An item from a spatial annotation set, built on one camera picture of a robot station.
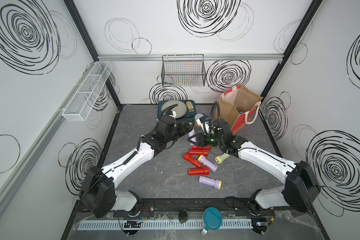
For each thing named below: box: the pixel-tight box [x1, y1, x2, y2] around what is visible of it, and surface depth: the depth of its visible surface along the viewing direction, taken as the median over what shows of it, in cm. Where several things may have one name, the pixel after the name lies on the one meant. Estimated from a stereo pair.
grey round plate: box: [161, 100, 188, 119], surface depth 119 cm
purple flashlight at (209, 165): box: [198, 154, 218, 172], surface depth 88 cm
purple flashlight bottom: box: [198, 175, 222, 190], surface depth 81 cm
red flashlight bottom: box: [188, 167, 210, 176], surface depth 84 cm
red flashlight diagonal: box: [183, 152, 203, 169], surface depth 89 cm
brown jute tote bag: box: [218, 85, 264, 134], surface depth 98 cm
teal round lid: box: [201, 207, 223, 236], surface depth 66 cm
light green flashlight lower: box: [214, 152, 231, 165], surface depth 90 cm
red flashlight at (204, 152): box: [189, 149, 209, 157], surface depth 92 cm
